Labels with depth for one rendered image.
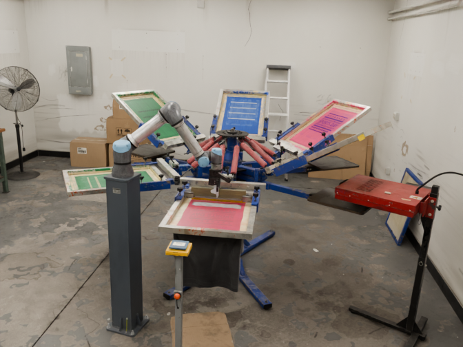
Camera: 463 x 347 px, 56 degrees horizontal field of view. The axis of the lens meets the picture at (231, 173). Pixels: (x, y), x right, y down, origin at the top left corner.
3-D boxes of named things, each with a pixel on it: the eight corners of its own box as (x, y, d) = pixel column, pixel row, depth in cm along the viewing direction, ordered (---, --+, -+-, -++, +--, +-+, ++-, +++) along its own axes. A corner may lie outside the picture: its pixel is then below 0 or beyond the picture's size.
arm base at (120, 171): (107, 176, 297) (106, 162, 294) (119, 170, 311) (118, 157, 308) (126, 179, 293) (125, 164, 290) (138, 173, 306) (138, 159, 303)
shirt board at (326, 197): (379, 208, 352) (381, 199, 350) (361, 223, 321) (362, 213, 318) (242, 174, 427) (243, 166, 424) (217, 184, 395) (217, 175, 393)
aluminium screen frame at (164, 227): (251, 239, 268) (251, 234, 267) (158, 232, 274) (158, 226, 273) (258, 196, 343) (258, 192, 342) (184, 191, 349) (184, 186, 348)
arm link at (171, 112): (173, 102, 286) (213, 162, 300) (173, 100, 296) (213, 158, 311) (158, 111, 287) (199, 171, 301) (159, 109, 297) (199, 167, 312)
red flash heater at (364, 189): (435, 204, 329) (437, 188, 325) (418, 222, 293) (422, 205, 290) (356, 186, 363) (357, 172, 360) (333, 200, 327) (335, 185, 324)
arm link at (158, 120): (110, 148, 302) (173, 99, 296) (114, 143, 316) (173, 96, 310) (122, 161, 305) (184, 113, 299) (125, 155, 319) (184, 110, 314)
